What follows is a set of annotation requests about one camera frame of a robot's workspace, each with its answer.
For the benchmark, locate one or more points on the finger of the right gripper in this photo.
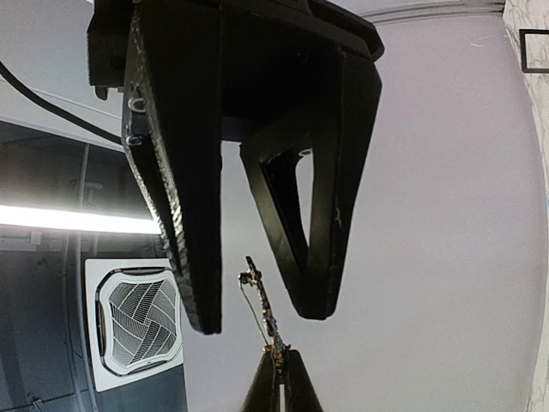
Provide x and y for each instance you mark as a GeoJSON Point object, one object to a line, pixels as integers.
{"type": "Point", "coordinates": [304, 171]}

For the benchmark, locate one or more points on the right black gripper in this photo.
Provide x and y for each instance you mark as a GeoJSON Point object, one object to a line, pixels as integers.
{"type": "Point", "coordinates": [195, 73]}

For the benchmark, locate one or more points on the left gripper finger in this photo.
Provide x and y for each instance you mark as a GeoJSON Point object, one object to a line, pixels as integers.
{"type": "Point", "coordinates": [264, 393]}

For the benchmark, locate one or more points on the ceiling air vent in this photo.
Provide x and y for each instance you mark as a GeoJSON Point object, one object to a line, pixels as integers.
{"type": "Point", "coordinates": [134, 318]}

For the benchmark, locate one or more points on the ceiling strip light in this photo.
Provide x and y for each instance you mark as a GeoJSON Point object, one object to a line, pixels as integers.
{"type": "Point", "coordinates": [75, 221]}

